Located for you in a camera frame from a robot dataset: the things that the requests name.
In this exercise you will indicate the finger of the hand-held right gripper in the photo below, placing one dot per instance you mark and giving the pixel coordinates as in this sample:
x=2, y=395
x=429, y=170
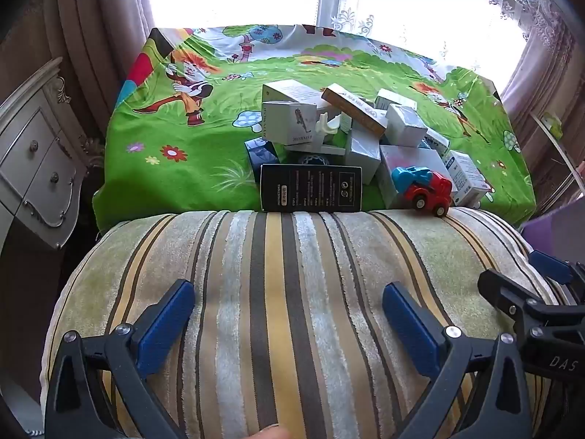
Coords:
x=550, y=266
x=507, y=295

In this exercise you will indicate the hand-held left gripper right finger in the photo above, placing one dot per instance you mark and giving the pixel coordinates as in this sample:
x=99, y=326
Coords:
x=411, y=324

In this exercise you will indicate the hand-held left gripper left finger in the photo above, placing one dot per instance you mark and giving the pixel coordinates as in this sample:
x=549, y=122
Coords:
x=165, y=329

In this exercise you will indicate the purple cardboard box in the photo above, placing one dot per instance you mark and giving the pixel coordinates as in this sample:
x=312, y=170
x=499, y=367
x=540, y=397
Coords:
x=555, y=228

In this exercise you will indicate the white medicine box blue logo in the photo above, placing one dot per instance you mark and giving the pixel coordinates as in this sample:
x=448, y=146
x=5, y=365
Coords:
x=466, y=176

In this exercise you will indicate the red and blue toy car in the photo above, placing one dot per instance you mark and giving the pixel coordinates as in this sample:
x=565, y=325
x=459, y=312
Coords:
x=427, y=192

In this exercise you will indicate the large white box pink print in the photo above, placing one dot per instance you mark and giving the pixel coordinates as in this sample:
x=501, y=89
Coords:
x=402, y=158

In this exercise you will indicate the black box with white print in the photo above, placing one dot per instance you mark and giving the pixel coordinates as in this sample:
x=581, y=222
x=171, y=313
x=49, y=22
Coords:
x=311, y=188

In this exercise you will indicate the long white box teal end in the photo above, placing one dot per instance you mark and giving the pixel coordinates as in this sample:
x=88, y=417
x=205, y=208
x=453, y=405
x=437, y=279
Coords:
x=435, y=139

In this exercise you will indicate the plain grey-white box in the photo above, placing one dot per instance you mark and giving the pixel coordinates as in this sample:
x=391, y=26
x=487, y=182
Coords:
x=363, y=153

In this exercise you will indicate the teal mesh ball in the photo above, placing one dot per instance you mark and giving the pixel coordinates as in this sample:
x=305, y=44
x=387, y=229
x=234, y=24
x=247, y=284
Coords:
x=315, y=161

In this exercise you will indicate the white plastic holder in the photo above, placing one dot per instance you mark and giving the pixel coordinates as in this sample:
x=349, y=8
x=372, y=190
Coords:
x=324, y=139

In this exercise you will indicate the brown long box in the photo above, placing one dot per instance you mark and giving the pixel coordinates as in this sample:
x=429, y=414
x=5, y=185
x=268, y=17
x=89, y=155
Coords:
x=354, y=109

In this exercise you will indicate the white box with line drawing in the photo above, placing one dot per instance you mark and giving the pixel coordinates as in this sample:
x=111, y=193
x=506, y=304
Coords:
x=290, y=121

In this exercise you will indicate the person's left hand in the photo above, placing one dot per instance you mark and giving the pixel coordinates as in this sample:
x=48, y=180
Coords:
x=272, y=434

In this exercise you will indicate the white shelf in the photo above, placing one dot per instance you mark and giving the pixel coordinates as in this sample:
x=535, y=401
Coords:
x=560, y=155

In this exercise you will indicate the striped plush cushion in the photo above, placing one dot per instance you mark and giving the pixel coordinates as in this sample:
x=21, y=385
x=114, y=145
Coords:
x=292, y=292

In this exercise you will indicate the green packet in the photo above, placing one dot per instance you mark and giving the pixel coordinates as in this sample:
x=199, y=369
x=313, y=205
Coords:
x=553, y=125

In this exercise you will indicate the green cartoon printed blanket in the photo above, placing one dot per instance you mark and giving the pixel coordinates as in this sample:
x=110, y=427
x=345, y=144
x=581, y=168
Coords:
x=192, y=155

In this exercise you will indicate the white carved dresser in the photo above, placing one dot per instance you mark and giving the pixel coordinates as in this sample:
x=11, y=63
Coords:
x=41, y=164

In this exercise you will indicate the taupe curtain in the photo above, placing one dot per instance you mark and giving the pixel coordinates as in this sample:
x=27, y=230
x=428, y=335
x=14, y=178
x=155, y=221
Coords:
x=91, y=18
x=544, y=55

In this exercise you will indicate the white lace sheer curtain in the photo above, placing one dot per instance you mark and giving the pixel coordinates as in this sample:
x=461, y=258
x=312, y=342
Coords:
x=411, y=4

